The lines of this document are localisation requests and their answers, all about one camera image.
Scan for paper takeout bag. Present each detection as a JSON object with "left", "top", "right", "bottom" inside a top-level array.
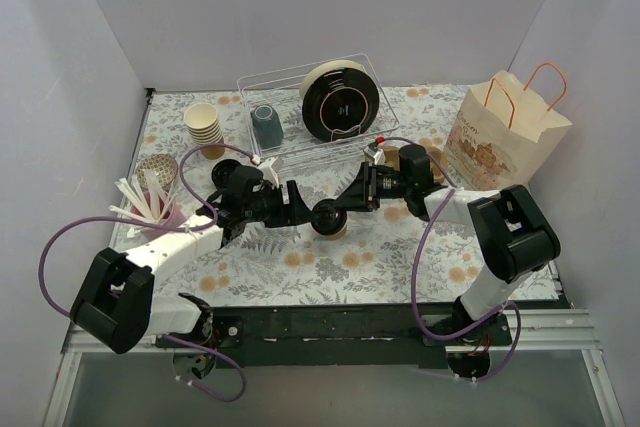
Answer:
[{"left": 444, "top": 70, "right": 572, "bottom": 190}]

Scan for black round plate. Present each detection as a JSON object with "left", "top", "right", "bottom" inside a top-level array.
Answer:
[{"left": 301, "top": 68, "right": 380, "bottom": 142}]

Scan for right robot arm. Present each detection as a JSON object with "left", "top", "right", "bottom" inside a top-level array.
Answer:
[{"left": 314, "top": 143, "right": 561, "bottom": 345}]

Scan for brown paper cup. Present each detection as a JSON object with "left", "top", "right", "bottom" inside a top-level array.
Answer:
[{"left": 325, "top": 224, "right": 347, "bottom": 240}]

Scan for clear wire dish rack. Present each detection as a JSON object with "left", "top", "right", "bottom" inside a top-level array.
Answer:
[{"left": 237, "top": 53, "right": 399, "bottom": 169}]

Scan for black coffee lid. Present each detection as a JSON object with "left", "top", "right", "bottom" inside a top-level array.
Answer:
[{"left": 311, "top": 198, "right": 347, "bottom": 236}]

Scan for pink straw holder cup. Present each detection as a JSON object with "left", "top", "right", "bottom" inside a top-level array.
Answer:
[{"left": 126, "top": 203, "right": 186, "bottom": 241}]

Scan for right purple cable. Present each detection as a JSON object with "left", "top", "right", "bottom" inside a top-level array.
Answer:
[{"left": 382, "top": 136, "right": 521, "bottom": 381}]

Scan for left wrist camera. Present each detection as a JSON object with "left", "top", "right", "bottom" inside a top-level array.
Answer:
[{"left": 251, "top": 155, "right": 283, "bottom": 186}]

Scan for teal ceramic cup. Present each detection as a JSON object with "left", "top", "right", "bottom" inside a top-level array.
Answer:
[{"left": 251, "top": 104, "right": 284, "bottom": 150}]

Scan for white wrapped straws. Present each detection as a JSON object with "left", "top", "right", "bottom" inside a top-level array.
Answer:
[{"left": 109, "top": 171, "right": 175, "bottom": 233}]

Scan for floral table mat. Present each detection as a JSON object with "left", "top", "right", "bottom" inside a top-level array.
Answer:
[{"left": 98, "top": 84, "right": 556, "bottom": 309}]

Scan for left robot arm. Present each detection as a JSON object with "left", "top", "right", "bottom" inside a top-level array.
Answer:
[{"left": 70, "top": 166, "right": 315, "bottom": 354}]

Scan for black cup lids stack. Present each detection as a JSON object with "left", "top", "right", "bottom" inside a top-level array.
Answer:
[{"left": 211, "top": 159, "right": 246, "bottom": 194}]

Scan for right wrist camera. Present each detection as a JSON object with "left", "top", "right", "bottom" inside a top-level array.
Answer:
[{"left": 363, "top": 137, "right": 398, "bottom": 167}]

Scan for patterned small bowl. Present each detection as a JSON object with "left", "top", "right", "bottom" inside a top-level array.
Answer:
[{"left": 135, "top": 154, "right": 178, "bottom": 191}]

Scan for stack of paper cups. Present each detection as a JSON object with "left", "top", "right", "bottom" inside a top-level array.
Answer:
[{"left": 183, "top": 102, "right": 225, "bottom": 160}]

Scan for cardboard cup carrier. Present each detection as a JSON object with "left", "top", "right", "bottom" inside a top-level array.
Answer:
[{"left": 381, "top": 145, "right": 448, "bottom": 184}]

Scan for cream plate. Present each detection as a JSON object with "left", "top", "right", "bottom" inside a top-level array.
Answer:
[{"left": 299, "top": 59, "right": 366, "bottom": 99}]

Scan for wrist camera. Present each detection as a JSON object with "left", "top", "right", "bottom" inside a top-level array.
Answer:
[
  {"left": 251, "top": 155, "right": 283, "bottom": 186},
  {"left": 363, "top": 137, "right": 398, "bottom": 167}
]

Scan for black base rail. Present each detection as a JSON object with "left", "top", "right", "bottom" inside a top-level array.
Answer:
[{"left": 154, "top": 302, "right": 516, "bottom": 368}]

